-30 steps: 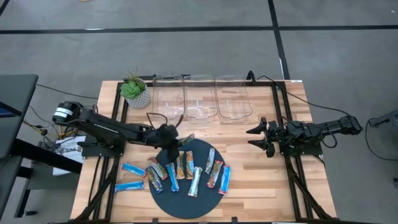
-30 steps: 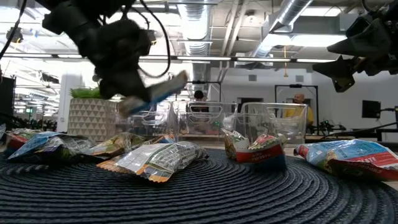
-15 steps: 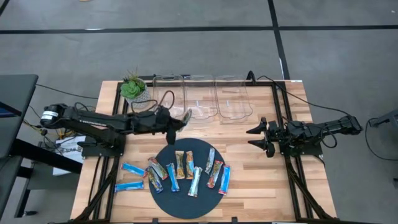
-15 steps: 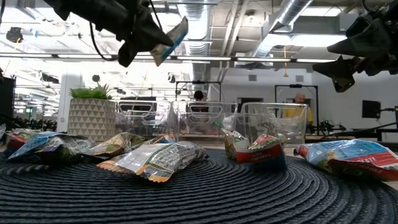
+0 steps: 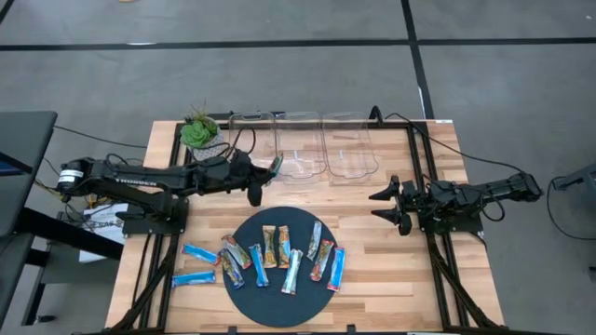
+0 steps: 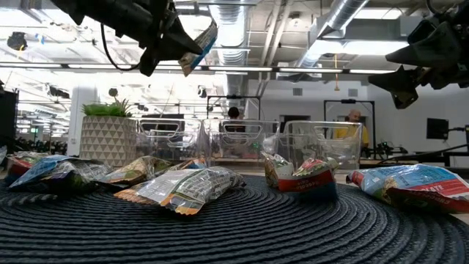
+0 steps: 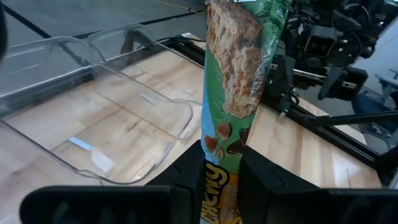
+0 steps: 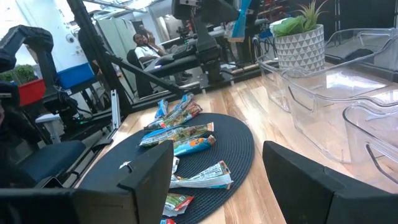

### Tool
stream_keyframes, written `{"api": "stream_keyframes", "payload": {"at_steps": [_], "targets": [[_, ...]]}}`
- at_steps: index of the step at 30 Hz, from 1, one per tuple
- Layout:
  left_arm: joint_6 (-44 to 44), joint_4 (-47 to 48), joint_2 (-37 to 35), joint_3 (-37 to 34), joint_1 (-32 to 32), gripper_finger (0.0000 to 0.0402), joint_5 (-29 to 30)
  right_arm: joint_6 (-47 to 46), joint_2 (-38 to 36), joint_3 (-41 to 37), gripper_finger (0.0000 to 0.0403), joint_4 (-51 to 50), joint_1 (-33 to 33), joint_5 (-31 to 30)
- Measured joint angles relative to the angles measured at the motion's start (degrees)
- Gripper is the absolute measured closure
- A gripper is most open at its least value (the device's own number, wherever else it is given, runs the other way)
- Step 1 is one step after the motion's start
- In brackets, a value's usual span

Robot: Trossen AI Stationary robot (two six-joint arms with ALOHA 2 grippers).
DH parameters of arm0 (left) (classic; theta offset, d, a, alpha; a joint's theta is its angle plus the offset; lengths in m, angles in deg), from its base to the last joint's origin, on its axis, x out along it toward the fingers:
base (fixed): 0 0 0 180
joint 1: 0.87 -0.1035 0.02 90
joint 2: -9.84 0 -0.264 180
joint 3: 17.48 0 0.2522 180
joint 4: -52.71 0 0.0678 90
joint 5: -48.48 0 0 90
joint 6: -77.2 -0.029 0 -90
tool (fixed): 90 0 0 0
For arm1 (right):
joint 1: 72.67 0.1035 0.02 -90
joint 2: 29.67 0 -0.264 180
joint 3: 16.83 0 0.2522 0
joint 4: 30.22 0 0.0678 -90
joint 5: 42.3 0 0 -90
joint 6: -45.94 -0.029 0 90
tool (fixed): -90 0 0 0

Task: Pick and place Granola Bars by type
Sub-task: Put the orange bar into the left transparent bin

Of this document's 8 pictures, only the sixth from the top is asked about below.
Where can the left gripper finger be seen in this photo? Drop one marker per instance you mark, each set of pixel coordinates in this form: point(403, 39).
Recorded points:
point(176, 42)
point(149, 62)

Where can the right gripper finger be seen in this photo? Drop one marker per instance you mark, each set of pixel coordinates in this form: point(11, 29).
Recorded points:
point(403, 86)
point(432, 51)

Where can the blue and orange granola bar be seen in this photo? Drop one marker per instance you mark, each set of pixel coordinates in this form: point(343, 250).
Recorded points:
point(203, 44)

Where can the red green snack packet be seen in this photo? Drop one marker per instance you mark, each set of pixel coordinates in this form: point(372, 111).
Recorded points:
point(414, 183)

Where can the green and yellow granola bar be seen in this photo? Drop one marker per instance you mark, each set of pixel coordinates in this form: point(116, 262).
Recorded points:
point(137, 170)

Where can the blue granola bar orange picture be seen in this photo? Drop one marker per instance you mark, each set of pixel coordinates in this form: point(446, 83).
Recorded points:
point(192, 163)

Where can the silver and green granola bar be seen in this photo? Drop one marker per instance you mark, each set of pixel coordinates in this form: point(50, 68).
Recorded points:
point(89, 170)

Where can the red and white granola bar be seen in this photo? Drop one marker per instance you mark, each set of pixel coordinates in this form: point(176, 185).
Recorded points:
point(308, 179)

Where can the blue oatmeal raisin granola bar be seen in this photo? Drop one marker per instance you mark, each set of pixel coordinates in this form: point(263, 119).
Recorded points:
point(40, 166)

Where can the black background robot arm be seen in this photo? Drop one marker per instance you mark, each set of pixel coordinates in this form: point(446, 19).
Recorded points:
point(388, 148)

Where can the black monitor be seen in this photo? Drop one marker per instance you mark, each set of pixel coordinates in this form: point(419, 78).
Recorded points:
point(438, 128)

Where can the person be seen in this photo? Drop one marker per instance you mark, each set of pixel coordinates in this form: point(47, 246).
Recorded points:
point(233, 111)
point(353, 126)

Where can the long ceiling light strip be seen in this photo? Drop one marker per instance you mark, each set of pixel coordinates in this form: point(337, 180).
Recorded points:
point(238, 68)

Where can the clear plastic bin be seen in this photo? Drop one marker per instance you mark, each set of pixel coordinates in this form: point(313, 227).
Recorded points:
point(238, 146)
point(168, 146)
point(329, 146)

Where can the succulent in triangle-pattern pot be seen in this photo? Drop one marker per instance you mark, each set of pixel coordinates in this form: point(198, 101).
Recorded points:
point(108, 139)

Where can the black cabinet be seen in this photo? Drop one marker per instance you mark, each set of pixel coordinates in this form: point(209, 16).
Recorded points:
point(7, 117)

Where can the round dark woven placemat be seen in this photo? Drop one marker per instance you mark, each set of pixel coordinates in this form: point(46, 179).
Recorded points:
point(234, 234)

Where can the silver ventilation duct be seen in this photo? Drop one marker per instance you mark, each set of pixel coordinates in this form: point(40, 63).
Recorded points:
point(232, 44)
point(340, 14)

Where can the black workstation frame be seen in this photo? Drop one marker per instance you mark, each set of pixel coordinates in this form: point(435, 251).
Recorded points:
point(348, 101)
point(234, 97)

